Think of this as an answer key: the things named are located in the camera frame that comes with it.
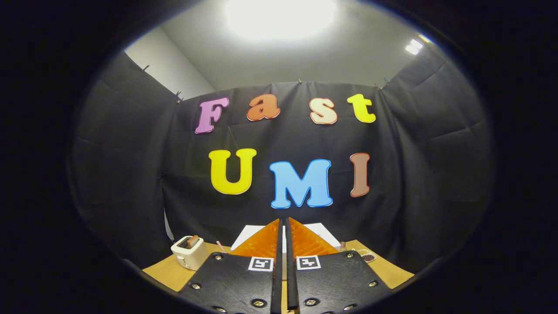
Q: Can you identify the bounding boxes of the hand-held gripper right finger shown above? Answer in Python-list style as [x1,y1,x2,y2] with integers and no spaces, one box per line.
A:
[286,217,393,314]

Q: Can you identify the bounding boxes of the white microwave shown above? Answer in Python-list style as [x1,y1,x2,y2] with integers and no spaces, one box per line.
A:
[230,223,341,280]

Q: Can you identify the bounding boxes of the white toaster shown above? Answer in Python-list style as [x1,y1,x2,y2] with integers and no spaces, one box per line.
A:
[171,235,208,271]

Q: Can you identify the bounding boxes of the black backdrop cloth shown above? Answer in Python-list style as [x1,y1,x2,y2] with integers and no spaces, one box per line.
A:
[68,44,495,273]

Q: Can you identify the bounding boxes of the large ceiling light panel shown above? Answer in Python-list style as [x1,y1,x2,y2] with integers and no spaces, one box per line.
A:
[225,0,338,42]

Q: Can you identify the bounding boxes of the small ceiling light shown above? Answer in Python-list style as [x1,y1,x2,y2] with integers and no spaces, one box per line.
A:
[405,35,432,55]

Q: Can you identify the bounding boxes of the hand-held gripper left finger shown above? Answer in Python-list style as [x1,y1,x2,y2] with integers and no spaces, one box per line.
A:
[179,218,283,314]

